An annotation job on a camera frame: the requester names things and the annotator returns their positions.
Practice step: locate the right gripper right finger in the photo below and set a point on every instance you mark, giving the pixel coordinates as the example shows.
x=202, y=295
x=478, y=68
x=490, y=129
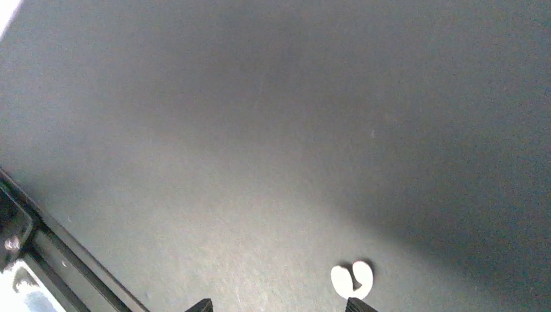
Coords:
x=357, y=305

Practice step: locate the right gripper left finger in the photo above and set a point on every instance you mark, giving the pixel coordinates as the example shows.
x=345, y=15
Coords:
x=204, y=305

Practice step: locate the white hook earbud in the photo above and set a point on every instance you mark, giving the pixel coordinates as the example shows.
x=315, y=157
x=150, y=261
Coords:
x=356, y=282

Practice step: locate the black front rail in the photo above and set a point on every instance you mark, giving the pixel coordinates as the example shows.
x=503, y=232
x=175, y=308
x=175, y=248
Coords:
x=44, y=268

